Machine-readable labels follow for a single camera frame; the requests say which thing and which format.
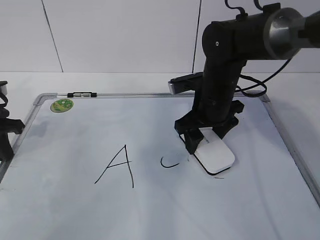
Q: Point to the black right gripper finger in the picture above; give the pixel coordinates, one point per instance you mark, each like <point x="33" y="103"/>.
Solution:
<point x="192" y="139"/>
<point x="222" y="130"/>

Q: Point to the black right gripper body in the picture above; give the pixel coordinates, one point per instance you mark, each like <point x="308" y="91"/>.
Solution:
<point x="213" y="114"/>

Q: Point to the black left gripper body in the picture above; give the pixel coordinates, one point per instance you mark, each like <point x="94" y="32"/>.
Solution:
<point x="8" y="125"/>

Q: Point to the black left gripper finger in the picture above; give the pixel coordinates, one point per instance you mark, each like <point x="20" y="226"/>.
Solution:
<point x="6" y="151"/>

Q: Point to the white board eraser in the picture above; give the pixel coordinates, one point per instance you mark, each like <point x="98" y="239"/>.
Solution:
<point x="212" y="155"/>

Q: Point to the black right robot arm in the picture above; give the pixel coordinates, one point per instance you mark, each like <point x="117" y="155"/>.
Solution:
<point x="275" y="33"/>

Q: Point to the round green magnet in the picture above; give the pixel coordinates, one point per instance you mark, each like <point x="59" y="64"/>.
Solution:
<point x="61" y="105"/>

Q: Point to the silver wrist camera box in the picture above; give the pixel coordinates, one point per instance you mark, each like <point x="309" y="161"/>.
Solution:
<point x="190" y="82"/>

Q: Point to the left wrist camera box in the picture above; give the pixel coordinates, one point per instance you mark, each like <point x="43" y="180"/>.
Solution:
<point x="3" y="87"/>

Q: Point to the white board with aluminium frame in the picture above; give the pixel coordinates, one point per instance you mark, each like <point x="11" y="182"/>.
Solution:
<point x="114" y="168"/>

